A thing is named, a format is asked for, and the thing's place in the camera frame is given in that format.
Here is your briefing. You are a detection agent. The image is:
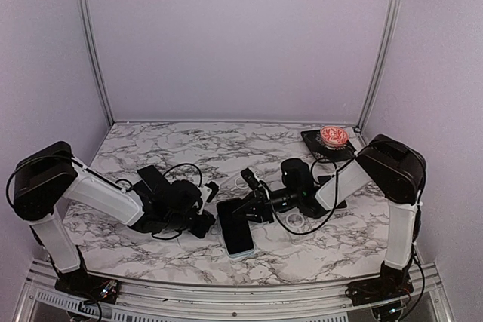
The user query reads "blue phone case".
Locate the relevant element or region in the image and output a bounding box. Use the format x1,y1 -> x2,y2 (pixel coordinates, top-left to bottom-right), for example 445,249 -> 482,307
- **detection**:
211,222 -> 255,259

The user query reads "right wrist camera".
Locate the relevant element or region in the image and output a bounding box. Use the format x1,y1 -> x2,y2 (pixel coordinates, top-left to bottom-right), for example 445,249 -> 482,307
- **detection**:
241,168 -> 270,197

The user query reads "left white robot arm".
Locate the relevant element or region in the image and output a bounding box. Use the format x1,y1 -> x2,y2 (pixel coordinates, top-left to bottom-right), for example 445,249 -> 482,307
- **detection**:
5,141 -> 219,296

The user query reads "left aluminium frame post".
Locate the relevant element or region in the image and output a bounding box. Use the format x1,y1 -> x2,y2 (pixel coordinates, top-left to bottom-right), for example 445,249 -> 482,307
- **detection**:
77,0 -> 115,128

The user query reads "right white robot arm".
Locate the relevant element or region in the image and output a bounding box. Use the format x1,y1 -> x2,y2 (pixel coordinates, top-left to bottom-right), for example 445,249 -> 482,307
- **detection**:
231,134 -> 426,298

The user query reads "clear magsafe phone case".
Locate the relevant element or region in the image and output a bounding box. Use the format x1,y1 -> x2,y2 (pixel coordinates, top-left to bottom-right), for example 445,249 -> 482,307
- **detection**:
283,212 -> 312,244

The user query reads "aluminium frame post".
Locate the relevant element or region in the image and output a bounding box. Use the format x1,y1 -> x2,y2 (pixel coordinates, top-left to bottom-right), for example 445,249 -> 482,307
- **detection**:
356,0 -> 401,133
77,0 -> 115,128

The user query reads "right aluminium frame post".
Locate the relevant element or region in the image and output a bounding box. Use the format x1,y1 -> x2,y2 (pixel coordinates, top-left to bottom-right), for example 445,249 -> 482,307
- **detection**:
356,0 -> 401,133

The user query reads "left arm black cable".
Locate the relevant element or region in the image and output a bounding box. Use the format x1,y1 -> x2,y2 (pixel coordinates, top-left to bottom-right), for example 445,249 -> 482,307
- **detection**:
5,150 -> 205,241

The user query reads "black patterned tray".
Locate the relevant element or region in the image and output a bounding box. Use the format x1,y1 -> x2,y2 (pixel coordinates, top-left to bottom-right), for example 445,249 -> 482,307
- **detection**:
300,130 -> 355,162

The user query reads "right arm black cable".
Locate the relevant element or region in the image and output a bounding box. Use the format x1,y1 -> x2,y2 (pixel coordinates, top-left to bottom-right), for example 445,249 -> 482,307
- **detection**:
263,139 -> 427,235

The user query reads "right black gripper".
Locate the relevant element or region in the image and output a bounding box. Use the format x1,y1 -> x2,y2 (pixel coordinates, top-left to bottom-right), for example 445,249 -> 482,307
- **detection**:
232,188 -> 300,224

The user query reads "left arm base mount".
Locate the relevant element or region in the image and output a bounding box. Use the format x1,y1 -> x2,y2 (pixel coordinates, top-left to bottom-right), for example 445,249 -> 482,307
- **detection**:
54,264 -> 120,305

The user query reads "pink smartphone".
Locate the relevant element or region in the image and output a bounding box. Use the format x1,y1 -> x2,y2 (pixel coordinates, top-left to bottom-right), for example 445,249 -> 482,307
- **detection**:
217,198 -> 254,257

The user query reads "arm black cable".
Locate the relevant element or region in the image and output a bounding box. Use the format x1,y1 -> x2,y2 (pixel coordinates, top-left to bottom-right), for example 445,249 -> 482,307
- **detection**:
5,150 -> 205,241
263,139 -> 427,235

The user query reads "red patterned bowl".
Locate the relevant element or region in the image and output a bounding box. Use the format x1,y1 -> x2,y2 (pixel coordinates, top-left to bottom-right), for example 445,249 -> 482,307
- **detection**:
320,126 -> 349,149

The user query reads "front aluminium rail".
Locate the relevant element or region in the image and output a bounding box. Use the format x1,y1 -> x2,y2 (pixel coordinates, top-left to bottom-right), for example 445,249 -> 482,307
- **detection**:
5,261 -> 456,321

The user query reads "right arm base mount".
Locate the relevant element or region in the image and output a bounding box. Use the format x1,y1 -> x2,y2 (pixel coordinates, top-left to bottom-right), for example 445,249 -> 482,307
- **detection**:
345,262 -> 414,306

